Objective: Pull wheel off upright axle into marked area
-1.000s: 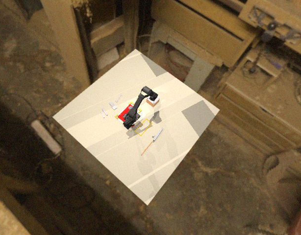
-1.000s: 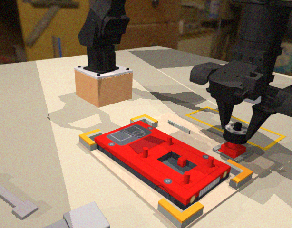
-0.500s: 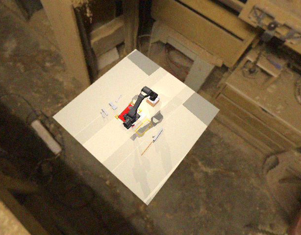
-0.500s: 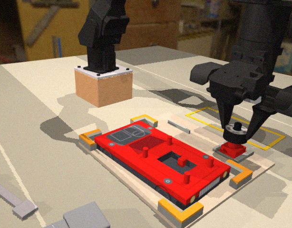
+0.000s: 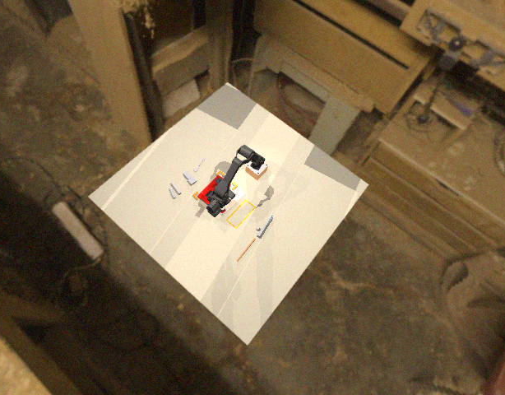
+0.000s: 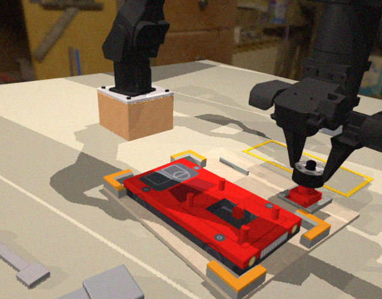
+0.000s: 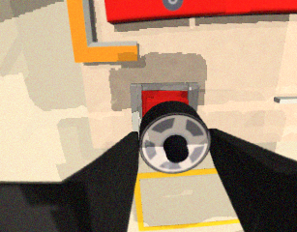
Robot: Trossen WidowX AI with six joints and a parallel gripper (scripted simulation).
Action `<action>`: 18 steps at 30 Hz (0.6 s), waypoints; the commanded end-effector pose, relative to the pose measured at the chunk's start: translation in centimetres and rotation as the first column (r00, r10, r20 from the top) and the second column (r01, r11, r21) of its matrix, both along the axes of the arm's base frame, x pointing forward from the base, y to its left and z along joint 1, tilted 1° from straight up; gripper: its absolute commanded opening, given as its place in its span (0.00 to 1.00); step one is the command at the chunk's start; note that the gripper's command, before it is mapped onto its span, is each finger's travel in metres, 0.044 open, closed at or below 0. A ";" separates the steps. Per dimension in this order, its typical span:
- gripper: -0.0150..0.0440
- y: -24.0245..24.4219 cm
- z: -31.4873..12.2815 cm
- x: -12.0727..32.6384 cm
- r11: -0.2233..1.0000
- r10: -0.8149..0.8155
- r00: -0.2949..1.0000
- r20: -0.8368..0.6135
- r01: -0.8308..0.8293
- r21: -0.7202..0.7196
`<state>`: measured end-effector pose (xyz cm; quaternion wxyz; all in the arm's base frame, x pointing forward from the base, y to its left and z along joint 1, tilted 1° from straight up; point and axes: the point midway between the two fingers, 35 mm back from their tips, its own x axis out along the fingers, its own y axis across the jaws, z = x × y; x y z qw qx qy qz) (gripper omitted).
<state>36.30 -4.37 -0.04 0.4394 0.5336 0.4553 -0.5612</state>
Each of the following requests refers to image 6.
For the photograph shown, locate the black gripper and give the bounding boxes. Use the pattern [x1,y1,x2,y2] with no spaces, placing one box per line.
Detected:
[248,48,382,183]

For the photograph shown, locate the black wheel with grey hub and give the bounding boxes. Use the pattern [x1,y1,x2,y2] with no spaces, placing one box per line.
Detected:
[292,161,324,189]

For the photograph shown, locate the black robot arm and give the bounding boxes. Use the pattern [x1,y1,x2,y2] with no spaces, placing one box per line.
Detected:
[101,0,382,137]

